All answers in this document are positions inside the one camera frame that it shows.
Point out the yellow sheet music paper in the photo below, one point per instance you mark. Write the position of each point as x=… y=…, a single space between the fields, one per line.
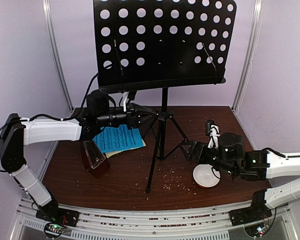
x=112 y=153

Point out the aluminium corner post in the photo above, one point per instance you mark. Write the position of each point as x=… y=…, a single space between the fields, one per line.
x=248 y=61
x=55 y=52

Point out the black music stand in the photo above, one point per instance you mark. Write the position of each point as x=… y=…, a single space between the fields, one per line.
x=159 y=44

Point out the white ceramic bowl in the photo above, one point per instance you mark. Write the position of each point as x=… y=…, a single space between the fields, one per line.
x=205 y=176

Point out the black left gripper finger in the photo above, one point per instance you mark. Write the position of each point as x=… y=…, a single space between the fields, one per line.
x=143 y=118
x=143 y=110

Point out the red wooden metronome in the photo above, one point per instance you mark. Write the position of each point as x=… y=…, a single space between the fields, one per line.
x=101 y=170

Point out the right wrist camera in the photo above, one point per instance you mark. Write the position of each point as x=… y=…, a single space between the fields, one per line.
x=212 y=131

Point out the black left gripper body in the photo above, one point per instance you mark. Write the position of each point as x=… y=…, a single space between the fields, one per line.
x=130 y=121

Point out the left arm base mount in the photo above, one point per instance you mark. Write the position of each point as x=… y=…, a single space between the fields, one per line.
x=64 y=217

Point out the blue paper sheet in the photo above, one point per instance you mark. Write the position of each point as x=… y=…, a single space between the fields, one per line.
x=118 y=138

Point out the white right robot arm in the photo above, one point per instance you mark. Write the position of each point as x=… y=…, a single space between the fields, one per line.
x=226 y=152

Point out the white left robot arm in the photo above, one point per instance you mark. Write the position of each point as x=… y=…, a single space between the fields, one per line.
x=20 y=132

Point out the right aluminium corner post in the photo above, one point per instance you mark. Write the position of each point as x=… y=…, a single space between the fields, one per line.
x=248 y=61

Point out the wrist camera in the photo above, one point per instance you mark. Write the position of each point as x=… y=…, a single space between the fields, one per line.
x=126 y=98
x=212 y=131

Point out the clear plastic metronome cover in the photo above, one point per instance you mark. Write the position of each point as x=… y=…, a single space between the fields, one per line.
x=94 y=156

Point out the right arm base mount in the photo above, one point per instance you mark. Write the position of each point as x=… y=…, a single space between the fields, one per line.
x=248 y=215

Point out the left aluminium corner post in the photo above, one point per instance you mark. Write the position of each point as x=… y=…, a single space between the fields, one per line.
x=55 y=52

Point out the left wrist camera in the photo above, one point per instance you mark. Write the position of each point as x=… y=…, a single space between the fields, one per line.
x=126 y=98

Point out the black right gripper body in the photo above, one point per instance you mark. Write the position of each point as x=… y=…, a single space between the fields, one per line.
x=198 y=150

